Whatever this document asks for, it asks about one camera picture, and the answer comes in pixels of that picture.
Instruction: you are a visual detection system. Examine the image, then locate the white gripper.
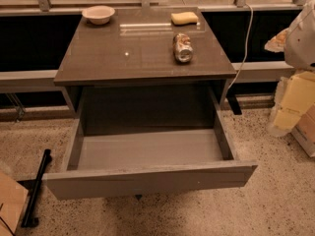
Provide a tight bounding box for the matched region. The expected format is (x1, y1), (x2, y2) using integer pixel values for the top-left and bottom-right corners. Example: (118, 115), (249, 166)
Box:
(267, 71), (315, 137)

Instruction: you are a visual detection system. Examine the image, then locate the grey top drawer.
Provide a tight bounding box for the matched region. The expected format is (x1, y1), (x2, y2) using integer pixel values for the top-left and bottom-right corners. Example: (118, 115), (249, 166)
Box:
(44, 85), (257, 200)

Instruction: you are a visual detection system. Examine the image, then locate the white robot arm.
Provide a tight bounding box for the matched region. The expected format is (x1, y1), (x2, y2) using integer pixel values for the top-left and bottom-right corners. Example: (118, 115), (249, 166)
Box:
(265, 0), (315, 137)

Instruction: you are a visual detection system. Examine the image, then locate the grey drawer cabinet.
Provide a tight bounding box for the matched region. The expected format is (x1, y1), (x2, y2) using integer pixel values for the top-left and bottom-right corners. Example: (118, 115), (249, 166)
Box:
(54, 8), (235, 116)

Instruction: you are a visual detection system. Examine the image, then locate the crushed silver can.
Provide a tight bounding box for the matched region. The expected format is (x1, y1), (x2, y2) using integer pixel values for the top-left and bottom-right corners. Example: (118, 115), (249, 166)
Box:
(173, 33), (193, 63)

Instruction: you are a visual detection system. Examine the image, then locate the yellow sponge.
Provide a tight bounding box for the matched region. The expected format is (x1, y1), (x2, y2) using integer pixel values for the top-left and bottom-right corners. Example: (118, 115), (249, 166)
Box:
(171, 12), (199, 26)

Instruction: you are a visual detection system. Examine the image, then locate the white paper bowl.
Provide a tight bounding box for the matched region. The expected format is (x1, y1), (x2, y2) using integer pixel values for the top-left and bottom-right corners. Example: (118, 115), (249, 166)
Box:
(82, 6), (115, 26)

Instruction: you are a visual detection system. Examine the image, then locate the black metal bar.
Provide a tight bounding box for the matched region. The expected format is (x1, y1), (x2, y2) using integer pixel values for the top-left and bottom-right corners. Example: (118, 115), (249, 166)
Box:
(22, 149), (52, 228)

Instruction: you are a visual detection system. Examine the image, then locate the cardboard box left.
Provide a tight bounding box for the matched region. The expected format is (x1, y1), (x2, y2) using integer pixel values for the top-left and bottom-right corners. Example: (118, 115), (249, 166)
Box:
(0, 172), (29, 236)

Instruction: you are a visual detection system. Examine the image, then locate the white cable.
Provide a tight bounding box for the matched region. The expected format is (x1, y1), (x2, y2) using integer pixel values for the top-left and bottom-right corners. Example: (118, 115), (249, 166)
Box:
(227, 3), (255, 90)

